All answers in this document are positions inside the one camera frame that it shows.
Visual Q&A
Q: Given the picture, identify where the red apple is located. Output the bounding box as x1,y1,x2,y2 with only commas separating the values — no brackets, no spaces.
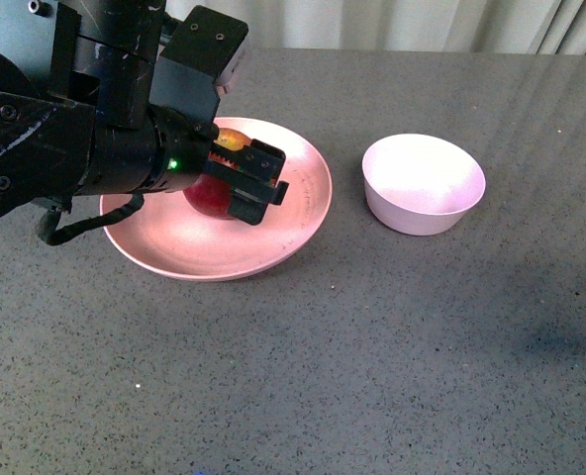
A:
183,128,251,220

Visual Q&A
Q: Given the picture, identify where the pink plate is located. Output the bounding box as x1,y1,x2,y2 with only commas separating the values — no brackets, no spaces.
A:
105,117,333,281

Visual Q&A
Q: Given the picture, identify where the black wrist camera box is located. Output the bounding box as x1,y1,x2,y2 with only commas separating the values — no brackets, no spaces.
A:
149,5,249,123

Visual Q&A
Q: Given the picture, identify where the pink bowl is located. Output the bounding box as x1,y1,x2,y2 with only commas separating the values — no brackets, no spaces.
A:
361,134,486,237

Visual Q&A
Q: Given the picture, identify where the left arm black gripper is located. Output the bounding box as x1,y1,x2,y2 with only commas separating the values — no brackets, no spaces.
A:
77,106,288,226

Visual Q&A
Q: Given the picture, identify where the white curtain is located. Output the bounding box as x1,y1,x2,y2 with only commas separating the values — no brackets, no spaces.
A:
163,0,586,55

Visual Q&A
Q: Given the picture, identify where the black wrapped cable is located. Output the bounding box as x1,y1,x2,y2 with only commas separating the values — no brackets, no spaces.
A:
34,191,146,247

